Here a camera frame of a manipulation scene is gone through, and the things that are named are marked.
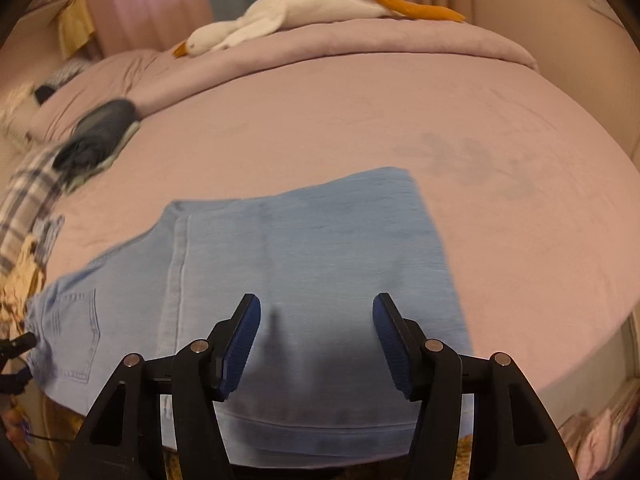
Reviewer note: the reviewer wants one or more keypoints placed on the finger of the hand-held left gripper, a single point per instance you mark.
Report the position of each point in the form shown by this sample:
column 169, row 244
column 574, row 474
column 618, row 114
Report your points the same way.
column 17, row 346
column 12, row 382

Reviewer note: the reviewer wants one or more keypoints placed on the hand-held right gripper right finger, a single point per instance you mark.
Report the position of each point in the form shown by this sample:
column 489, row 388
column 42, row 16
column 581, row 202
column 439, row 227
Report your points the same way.
column 392, row 345

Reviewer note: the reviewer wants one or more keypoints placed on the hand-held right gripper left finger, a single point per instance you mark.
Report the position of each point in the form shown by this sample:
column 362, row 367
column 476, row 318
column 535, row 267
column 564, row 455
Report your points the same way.
column 240, row 345

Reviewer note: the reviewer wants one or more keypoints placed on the light blue denim pants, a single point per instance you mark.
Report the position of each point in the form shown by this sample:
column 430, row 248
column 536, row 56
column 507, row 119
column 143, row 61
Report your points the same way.
column 300, row 240

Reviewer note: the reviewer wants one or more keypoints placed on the cream printed cloth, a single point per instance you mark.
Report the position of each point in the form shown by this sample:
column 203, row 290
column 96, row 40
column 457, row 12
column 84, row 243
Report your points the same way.
column 20, row 280

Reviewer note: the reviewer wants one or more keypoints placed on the blue plaid cloth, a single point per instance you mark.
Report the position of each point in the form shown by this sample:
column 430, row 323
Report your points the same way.
column 50, row 232

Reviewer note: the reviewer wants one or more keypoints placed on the plaid pillow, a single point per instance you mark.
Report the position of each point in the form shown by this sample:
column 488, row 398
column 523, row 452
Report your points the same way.
column 25, row 195

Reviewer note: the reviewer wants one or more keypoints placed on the pink bed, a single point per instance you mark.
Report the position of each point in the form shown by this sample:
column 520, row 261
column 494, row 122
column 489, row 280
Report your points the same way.
column 500, row 210

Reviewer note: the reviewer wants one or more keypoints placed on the pink cloth pile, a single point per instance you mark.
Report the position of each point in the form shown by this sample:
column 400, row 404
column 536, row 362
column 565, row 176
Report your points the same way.
column 595, row 440

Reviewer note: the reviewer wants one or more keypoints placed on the white pillow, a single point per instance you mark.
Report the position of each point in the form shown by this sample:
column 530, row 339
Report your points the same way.
column 20, row 115

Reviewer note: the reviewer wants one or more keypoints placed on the folded dark clothes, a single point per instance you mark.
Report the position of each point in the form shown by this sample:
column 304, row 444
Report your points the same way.
column 100, row 125

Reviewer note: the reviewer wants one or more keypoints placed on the dark blue cloth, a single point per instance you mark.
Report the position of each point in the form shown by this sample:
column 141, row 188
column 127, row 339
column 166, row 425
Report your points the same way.
column 44, row 93

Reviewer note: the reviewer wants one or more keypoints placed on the striped pillow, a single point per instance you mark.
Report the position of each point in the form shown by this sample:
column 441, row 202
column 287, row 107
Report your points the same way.
column 70, row 70

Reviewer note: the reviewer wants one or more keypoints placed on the pink duvet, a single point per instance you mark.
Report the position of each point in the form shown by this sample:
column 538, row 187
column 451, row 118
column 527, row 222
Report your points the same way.
column 350, row 45

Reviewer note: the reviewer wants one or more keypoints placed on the yellow hanging cloth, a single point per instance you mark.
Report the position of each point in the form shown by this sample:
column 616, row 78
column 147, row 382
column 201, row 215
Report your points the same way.
column 75, row 25

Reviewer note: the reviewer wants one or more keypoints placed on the white goose plush toy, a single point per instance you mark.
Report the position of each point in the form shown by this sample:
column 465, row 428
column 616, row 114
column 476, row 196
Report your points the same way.
column 310, row 7

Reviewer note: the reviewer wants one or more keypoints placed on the white wall socket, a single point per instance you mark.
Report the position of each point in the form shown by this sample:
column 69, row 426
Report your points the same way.
column 602, row 7

